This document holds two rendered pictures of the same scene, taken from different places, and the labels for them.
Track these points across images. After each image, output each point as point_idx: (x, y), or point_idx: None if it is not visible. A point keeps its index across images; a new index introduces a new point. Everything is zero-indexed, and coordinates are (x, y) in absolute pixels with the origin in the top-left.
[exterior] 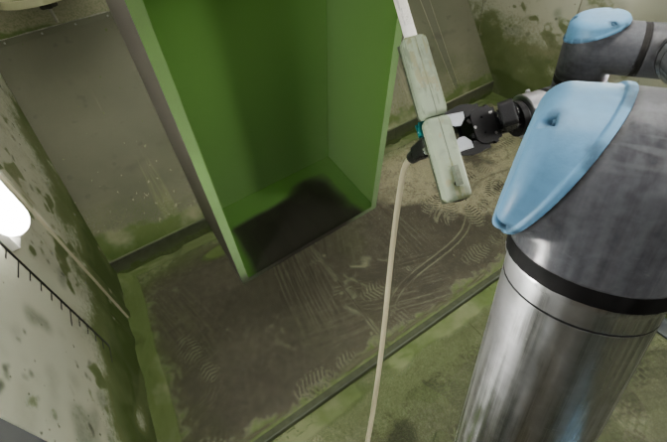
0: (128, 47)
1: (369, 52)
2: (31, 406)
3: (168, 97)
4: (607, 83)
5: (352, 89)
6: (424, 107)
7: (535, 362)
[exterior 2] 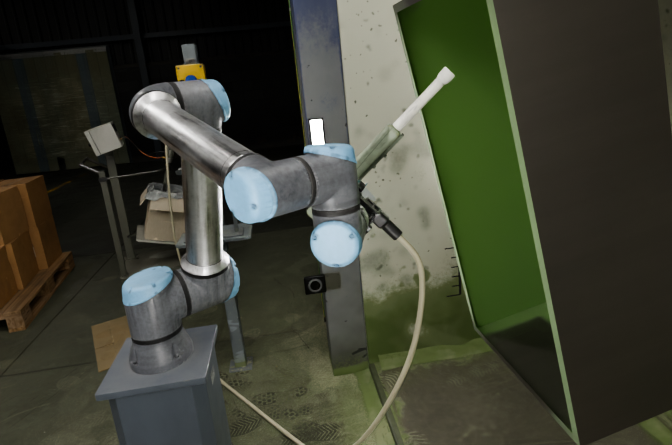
0: (506, 106)
1: (584, 201)
2: None
3: (422, 121)
4: (207, 80)
5: (623, 262)
6: None
7: None
